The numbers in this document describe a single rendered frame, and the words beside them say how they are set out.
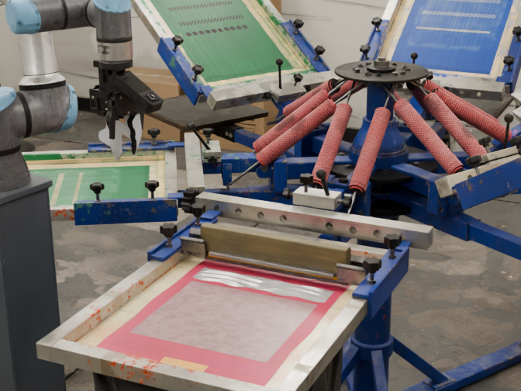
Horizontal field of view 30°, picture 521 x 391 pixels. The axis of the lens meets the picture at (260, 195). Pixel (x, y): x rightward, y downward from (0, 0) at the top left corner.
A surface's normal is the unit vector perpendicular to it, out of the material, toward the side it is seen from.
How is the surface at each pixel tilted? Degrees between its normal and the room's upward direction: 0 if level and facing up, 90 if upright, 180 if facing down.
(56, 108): 82
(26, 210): 90
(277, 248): 90
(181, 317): 0
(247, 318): 0
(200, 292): 0
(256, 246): 90
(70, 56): 90
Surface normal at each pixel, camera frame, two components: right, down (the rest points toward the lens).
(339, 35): -0.42, 0.32
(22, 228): 0.79, 0.20
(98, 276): -0.01, -0.94
